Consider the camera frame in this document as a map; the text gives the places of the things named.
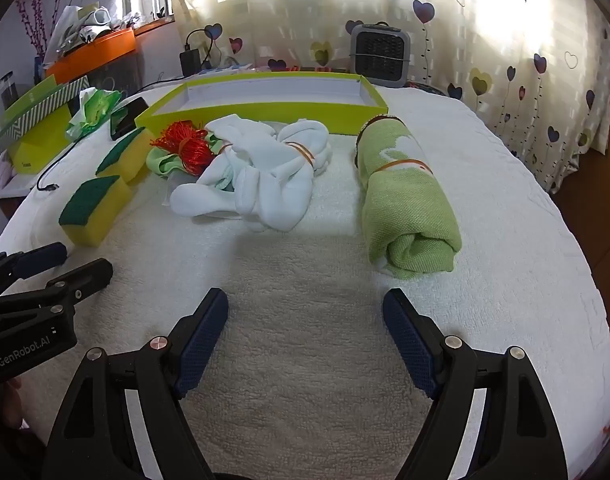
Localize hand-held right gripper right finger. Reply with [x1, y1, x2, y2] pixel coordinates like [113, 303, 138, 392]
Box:
[382, 287, 568, 480]

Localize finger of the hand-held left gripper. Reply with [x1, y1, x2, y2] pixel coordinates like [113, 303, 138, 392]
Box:
[0, 258, 114, 319]
[0, 242, 68, 287]

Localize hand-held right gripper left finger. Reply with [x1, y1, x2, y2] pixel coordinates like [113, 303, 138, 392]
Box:
[45, 287, 230, 480]

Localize yellow green scrub sponge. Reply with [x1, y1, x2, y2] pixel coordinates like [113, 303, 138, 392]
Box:
[59, 175, 134, 247]
[96, 127, 156, 184]

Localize green towel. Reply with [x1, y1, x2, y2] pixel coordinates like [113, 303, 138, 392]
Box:
[355, 115, 461, 280]

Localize light green cloth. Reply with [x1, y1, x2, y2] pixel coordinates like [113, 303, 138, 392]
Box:
[146, 151, 188, 178]

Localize red string bundle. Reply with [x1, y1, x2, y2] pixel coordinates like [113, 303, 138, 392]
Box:
[150, 120, 217, 177]

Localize lime green cardboard box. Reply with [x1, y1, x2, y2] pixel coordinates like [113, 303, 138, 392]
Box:
[135, 72, 389, 136]

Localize person's left hand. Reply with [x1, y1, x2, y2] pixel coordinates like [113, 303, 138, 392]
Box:
[0, 379, 24, 430]

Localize green striped gift box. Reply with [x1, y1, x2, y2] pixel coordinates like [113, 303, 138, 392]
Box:
[0, 74, 90, 155]

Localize green tissue packet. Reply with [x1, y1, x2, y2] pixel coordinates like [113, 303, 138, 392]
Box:
[65, 87, 122, 142]

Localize black smartphone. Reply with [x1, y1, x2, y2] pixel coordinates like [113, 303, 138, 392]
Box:
[110, 97, 150, 141]

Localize dark glass jar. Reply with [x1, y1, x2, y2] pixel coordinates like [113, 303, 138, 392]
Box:
[0, 72, 18, 112]

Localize dark glass panel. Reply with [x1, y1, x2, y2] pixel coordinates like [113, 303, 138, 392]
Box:
[87, 52, 145, 99]

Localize orange tray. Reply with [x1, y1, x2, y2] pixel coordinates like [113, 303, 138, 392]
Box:
[45, 29, 138, 84]

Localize pile of packets and papers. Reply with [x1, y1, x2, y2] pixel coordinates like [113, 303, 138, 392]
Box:
[42, 3, 142, 57]

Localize black power adapter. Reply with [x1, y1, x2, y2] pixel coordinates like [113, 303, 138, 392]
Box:
[179, 27, 222, 77]

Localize pink blossom branches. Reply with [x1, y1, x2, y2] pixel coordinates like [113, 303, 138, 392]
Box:
[14, 0, 94, 57]

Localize blue white plastic strip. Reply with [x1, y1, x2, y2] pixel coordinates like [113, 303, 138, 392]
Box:
[202, 62, 257, 74]

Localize grey fan heater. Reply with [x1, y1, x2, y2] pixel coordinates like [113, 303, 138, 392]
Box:
[348, 23, 412, 87]

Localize colourful striped cloth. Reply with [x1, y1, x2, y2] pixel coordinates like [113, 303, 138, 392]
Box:
[284, 64, 348, 74]

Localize heart print curtain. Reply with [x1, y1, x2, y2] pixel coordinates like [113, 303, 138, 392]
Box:
[167, 0, 610, 194]

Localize black charging cable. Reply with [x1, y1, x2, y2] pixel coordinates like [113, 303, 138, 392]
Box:
[36, 130, 112, 194]

